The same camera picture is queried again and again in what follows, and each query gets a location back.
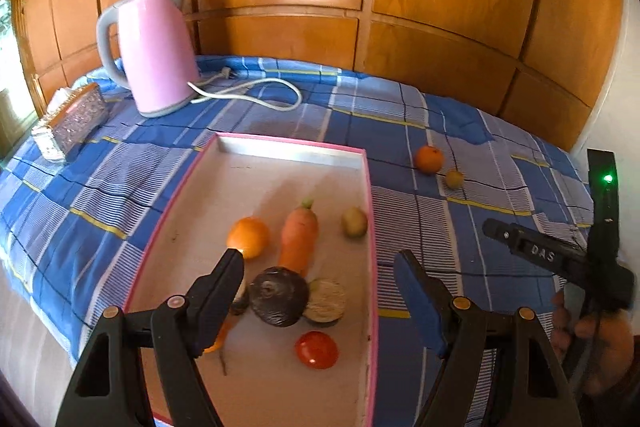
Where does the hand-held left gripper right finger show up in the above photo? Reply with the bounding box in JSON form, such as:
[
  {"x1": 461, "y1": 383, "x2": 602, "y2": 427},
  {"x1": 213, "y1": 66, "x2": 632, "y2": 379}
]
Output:
[{"x1": 393, "y1": 249, "x2": 583, "y2": 427}]

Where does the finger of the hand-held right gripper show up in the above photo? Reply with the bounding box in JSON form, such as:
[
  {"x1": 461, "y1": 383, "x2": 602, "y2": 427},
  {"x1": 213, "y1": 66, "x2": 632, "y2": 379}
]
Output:
[{"x1": 482, "y1": 218, "x2": 588, "y2": 280}]

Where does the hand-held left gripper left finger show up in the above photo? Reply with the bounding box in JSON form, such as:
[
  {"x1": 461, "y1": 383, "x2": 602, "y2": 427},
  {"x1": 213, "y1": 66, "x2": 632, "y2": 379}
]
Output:
[{"x1": 55, "y1": 248, "x2": 246, "y2": 427}]

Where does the dark purple round vegetable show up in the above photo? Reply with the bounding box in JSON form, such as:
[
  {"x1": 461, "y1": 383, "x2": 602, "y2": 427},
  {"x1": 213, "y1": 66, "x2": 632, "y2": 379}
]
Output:
[{"x1": 248, "y1": 266, "x2": 309, "y2": 328}]

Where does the large orange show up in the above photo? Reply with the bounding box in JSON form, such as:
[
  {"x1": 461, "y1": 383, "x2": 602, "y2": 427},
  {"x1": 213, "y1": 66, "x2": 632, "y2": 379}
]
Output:
[{"x1": 226, "y1": 217, "x2": 271, "y2": 260}]

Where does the orange carrot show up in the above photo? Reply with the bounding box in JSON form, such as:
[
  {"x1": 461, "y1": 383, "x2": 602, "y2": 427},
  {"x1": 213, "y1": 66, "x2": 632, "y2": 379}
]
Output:
[{"x1": 277, "y1": 198, "x2": 320, "y2": 279}]

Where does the yellow round fruit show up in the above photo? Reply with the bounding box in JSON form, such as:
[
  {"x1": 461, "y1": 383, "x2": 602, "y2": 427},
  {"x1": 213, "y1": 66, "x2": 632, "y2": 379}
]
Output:
[{"x1": 341, "y1": 206, "x2": 369, "y2": 238}]

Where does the red tomato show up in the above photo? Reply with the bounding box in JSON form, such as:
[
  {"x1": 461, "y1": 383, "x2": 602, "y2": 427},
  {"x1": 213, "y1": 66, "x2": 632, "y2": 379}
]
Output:
[{"x1": 294, "y1": 331, "x2": 339, "y2": 370}]

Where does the pink-rimmed white tray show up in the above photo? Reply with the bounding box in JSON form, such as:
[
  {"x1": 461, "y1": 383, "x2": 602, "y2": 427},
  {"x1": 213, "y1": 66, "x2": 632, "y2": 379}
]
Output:
[{"x1": 122, "y1": 132, "x2": 380, "y2": 427}]

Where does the person's right hand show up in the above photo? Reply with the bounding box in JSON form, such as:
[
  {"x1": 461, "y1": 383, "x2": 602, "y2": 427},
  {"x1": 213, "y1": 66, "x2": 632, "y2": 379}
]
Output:
[{"x1": 551, "y1": 289, "x2": 636, "y2": 398}]

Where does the blue plaid blanket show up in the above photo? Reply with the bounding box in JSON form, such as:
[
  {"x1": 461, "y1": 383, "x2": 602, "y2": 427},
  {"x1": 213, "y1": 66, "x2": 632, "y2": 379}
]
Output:
[{"x1": 0, "y1": 54, "x2": 596, "y2": 427}]

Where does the orange with dark stem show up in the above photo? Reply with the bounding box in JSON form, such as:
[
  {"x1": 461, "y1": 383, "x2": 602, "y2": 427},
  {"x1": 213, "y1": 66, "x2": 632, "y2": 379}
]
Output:
[{"x1": 414, "y1": 145, "x2": 445, "y2": 175}]

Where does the patterned tissue box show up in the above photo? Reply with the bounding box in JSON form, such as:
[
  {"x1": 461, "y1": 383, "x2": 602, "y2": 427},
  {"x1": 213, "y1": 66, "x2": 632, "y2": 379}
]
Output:
[{"x1": 42, "y1": 82, "x2": 110, "y2": 155}]

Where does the pink electric kettle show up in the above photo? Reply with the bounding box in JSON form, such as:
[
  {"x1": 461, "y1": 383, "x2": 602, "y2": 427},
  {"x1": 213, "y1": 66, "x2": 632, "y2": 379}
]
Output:
[{"x1": 96, "y1": 0, "x2": 201, "y2": 118}]

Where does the white kettle power cord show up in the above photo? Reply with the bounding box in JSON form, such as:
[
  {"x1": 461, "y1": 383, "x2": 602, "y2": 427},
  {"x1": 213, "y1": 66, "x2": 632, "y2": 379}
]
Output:
[{"x1": 186, "y1": 68, "x2": 303, "y2": 112}]

